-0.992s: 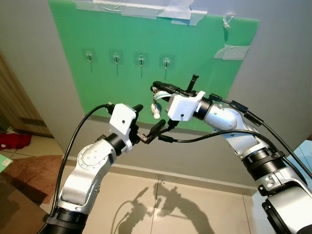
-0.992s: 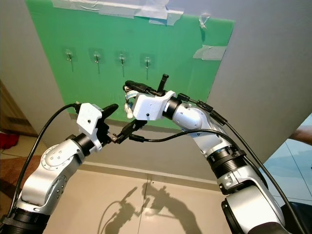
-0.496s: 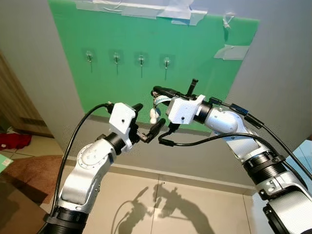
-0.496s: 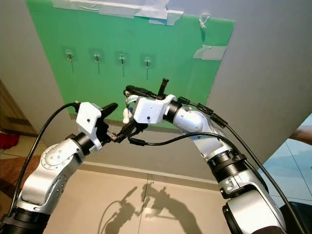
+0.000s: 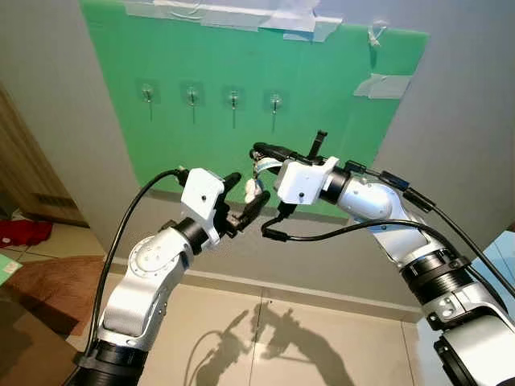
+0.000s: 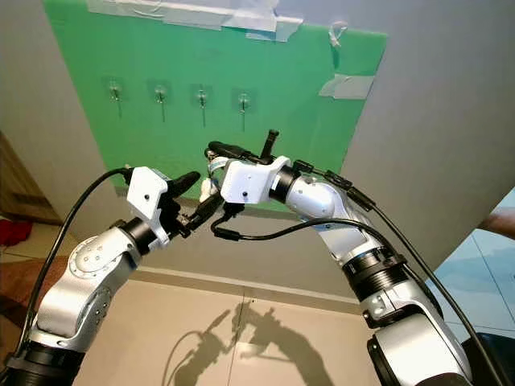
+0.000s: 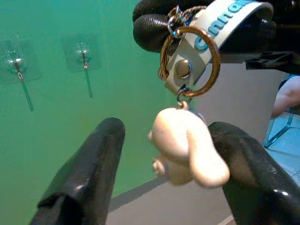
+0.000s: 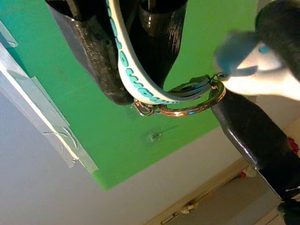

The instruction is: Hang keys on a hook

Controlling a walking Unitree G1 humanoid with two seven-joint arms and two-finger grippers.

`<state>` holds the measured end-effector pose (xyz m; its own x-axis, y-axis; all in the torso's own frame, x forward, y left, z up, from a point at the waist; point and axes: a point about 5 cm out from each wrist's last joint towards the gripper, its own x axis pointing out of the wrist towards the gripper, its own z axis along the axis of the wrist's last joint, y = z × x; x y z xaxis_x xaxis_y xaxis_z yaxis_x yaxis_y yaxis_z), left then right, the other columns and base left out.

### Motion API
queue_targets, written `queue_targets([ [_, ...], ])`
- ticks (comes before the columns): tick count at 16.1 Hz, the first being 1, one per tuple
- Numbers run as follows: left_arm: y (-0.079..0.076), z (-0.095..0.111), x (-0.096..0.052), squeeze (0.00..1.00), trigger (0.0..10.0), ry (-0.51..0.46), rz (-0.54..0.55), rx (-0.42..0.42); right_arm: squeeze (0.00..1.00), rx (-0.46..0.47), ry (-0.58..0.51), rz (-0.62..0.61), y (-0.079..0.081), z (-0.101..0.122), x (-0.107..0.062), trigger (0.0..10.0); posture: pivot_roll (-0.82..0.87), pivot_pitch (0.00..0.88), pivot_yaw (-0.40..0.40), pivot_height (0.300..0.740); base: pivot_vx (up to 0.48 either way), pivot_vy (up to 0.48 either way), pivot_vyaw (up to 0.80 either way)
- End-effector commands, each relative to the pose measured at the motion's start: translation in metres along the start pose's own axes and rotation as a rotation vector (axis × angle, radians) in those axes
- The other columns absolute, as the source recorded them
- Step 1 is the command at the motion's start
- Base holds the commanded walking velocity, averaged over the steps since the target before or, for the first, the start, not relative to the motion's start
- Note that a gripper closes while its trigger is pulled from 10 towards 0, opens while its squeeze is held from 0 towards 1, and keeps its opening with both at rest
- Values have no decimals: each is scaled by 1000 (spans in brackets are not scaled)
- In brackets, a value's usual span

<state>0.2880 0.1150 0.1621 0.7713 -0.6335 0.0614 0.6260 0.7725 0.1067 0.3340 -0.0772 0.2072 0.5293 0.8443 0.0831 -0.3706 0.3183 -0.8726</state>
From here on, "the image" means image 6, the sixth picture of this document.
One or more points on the crumpled clear tape piece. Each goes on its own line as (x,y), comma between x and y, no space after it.
(336,34)

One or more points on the brown floor rug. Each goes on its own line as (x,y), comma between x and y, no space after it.
(20,285)

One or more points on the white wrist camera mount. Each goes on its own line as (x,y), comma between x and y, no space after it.
(149,197)
(249,181)

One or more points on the clear adhesive metal hook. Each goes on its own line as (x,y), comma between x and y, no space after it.
(201,96)
(243,100)
(159,94)
(115,91)

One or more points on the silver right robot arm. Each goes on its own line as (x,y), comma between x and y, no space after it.
(318,197)

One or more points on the red cloth item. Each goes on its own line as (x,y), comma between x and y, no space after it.
(14,233)

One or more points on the green wall board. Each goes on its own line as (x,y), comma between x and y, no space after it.
(177,137)

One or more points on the wide whitish tape piece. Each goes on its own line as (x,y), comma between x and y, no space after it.
(348,85)

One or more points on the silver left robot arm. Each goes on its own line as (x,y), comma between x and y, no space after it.
(88,277)

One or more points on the wide clear tape piece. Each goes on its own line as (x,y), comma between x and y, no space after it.
(109,6)
(197,18)
(286,29)
(245,20)

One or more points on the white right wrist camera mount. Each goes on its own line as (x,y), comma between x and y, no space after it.
(249,181)

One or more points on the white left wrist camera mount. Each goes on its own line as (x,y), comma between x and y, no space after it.
(149,197)

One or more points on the long white tape strip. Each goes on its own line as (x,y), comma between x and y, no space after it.
(201,10)

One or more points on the brown wooden door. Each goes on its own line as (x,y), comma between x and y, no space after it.
(6,189)

